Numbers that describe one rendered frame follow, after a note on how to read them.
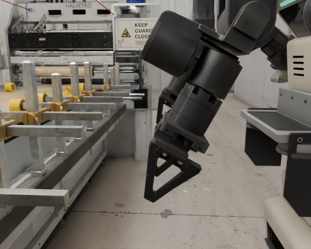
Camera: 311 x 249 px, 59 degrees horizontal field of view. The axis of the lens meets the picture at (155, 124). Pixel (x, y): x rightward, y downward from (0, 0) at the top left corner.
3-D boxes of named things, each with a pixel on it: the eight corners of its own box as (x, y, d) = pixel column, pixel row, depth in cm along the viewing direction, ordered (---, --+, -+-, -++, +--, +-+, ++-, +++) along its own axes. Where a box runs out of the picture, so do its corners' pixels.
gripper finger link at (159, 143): (121, 194, 33) (159, 126, 31) (130, 174, 40) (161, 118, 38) (172, 221, 33) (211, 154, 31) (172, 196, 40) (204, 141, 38)
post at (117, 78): (120, 109, 288) (119, 62, 277) (120, 109, 285) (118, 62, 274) (117, 109, 288) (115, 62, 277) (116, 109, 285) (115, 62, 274)
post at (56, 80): (68, 166, 143) (60, 72, 132) (65, 169, 140) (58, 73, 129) (61, 166, 143) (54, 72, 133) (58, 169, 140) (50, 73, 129)
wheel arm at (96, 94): (130, 96, 187) (130, 92, 186) (129, 97, 184) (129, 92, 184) (77, 96, 189) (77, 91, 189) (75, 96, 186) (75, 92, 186)
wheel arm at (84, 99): (123, 102, 163) (123, 95, 162) (122, 102, 160) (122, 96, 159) (41, 101, 166) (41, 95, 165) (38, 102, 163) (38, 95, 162)
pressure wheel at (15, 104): (23, 95, 140) (17, 105, 134) (28, 107, 145) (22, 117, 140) (12, 95, 140) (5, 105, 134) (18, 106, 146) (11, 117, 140)
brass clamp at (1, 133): (19, 134, 95) (18, 119, 94) (-5, 145, 82) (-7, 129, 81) (2, 133, 95) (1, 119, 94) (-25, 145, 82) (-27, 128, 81)
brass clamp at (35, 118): (51, 119, 119) (50, 107, 118) (36, 126, 106) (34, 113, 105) (37, 118, 120) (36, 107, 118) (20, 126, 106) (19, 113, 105)
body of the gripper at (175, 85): (161, 93, 76) (174, 68, 74) (163, 91, 86) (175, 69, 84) (182, 104, 76) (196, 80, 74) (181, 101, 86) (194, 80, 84)
